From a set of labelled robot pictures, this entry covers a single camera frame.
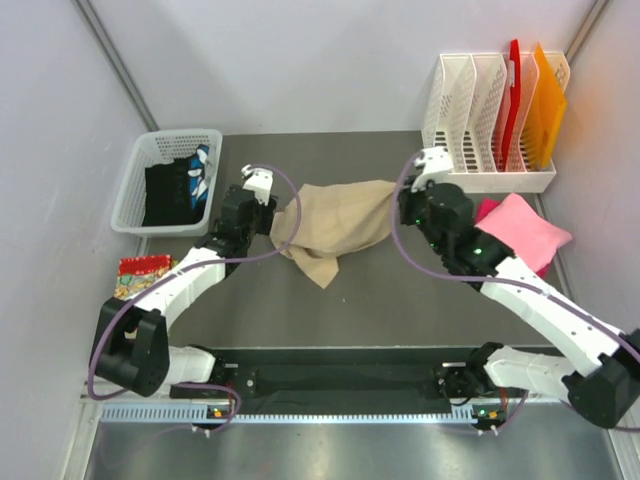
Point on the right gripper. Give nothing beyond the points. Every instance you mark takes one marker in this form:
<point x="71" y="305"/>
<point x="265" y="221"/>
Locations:
<point x="407" y="198"/>

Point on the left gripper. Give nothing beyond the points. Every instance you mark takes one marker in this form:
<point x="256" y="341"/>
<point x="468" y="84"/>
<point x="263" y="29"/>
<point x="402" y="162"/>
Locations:
<point x="266" y="215"/>

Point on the beige t shirt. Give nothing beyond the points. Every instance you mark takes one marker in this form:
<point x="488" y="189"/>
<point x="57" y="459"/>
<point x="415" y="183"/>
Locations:
<point x="332" y="221"/>

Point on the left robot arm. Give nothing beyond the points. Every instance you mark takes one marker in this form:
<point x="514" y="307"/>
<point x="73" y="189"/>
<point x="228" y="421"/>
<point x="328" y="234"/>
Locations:
<point x="131" y="346"/>

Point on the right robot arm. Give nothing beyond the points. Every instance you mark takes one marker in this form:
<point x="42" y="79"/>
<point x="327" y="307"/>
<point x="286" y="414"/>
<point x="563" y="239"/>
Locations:
<point x="596" y="371"/>

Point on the blue white t shirt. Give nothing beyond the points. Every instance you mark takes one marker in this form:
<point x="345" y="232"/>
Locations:
<point x="198" y="175"/>

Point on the black t shirt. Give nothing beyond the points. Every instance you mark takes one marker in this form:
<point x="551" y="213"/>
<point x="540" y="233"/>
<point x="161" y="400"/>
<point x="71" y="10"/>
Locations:
<point x="167" y="200"/>

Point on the white plastic basket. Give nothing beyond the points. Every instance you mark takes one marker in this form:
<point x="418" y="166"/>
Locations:
<point x="162" y="148"/>

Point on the light pink folded cloth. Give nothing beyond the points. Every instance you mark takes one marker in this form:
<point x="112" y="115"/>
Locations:
<point x="532" y="238"/>

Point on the white file organizer rack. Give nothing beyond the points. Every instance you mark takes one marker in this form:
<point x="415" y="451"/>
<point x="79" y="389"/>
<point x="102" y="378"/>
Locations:
<point x="462" y="113"/>

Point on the orange folder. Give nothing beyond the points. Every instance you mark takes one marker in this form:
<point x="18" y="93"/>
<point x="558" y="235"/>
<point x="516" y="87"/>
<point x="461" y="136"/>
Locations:
<point x="546" y="114"/>

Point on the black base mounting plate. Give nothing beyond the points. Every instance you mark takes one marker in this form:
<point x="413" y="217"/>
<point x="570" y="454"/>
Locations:
<point x="422" y="381"/>

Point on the red folder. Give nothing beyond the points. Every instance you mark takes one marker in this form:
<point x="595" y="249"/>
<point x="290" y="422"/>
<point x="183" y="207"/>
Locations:
<point x="511" y="102"/>

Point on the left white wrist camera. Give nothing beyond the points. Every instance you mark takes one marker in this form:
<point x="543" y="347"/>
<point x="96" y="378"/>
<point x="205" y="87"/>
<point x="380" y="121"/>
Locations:
<point x="259" y="181"/>

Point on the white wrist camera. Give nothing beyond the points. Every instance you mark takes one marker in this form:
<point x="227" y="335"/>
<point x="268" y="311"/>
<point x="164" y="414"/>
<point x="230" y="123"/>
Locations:
<point x="432" y="165"/>
<point x="259" y="181"/>

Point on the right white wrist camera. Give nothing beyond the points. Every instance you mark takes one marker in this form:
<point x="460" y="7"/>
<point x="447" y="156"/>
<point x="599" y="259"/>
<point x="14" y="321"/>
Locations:
<point x="432" y="165"/>

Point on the white slotted cable duct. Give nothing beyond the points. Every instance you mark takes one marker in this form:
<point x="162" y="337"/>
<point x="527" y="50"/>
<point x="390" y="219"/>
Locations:
<point x="140" y="413"/>

